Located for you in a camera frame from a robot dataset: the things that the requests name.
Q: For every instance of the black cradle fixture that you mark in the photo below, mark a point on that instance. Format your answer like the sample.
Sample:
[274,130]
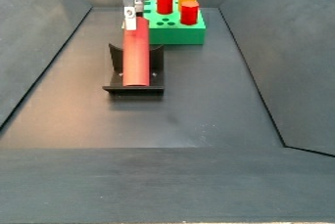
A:
[155,87]

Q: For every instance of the pink-red oval peg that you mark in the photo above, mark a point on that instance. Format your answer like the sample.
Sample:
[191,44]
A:
[135,55]

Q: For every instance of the red hexagonal peg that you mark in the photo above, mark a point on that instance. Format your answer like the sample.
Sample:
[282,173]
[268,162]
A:
[189,10]

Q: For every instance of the green shape-sorter block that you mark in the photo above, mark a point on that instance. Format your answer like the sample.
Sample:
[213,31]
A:
[164,28]

